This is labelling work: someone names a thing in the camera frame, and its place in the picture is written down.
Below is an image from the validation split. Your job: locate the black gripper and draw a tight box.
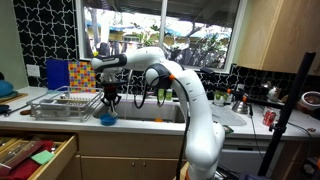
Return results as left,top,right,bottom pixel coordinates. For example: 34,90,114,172
100,82,123,113

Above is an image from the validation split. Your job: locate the blue plastic bowl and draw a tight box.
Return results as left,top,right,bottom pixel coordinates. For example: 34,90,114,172
99,112,119,127

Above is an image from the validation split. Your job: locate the open wooden drawer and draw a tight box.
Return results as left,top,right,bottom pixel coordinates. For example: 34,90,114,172
0,131,78,180

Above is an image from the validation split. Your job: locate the green sponge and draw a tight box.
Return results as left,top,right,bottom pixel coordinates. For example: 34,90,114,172
30,149,56,166

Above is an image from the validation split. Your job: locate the red cloth drawer liner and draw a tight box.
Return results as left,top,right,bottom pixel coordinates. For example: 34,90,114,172
0,139,55,180

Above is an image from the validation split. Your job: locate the white bowl with dark contents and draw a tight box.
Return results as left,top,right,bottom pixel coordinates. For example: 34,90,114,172
296,90,320,114

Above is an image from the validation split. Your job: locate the colourful checkered cutting board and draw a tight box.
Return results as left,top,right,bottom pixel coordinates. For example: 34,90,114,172
67,61,97,94

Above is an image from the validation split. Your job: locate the stainless steel sink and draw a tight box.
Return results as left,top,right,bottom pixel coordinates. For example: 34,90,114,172
92,99,187,124

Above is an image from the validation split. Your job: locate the tall green soap bottle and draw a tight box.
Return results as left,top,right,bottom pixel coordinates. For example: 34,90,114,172
157,88,167,102

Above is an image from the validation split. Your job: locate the short green soap bottle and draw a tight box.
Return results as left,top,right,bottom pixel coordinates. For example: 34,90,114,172
165,88,174,102

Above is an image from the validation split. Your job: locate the blue cutting board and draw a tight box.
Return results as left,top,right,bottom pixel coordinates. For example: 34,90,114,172
45,58,70,91

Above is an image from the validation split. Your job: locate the white framed window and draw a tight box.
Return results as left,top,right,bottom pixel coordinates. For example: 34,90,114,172
74,0,248,74

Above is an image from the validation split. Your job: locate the wooden board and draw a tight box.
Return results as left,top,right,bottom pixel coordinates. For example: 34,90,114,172
0,93,29,105

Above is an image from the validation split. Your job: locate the dark cutlery tray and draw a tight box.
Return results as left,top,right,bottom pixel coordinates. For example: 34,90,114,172
0,140,45,172

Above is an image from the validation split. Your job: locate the teal kettle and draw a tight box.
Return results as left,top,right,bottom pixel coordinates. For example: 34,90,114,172
0,79,15,98

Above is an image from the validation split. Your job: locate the black pan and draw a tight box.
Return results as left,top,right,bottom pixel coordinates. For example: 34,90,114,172
0,103,31,116

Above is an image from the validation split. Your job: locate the white cup with green plant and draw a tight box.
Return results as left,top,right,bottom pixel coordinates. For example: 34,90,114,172
213,89,230,107

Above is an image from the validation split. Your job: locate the silver metal kettle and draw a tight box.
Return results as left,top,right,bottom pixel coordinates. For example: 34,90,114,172
232,99,251,115

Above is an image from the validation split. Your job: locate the white dishwasher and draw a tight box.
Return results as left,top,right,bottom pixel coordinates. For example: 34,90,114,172
218,138,278,175

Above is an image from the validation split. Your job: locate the black boom rod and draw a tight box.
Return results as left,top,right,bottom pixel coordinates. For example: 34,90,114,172
199,66,284,110

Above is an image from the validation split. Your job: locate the red soda can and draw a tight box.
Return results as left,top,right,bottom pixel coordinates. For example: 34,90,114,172
262,108,278,127

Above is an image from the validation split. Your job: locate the small animal figurine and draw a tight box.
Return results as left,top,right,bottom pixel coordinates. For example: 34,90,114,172
261,80,283,103

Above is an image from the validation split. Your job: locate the black stand pole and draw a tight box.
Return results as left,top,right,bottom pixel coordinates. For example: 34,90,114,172
257,51,317,178

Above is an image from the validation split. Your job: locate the metal wire dish rack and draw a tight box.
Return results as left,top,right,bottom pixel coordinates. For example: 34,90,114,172
27,85,104,123

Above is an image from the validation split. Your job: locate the white wall outlet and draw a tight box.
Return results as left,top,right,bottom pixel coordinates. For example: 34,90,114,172
26,64,41,78

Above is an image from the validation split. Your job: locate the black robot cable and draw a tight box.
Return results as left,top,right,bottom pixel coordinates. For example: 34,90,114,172
133,74,192,180

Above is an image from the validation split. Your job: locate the wooden wall cabinet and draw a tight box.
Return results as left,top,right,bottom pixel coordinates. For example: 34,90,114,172
237,0,320,76

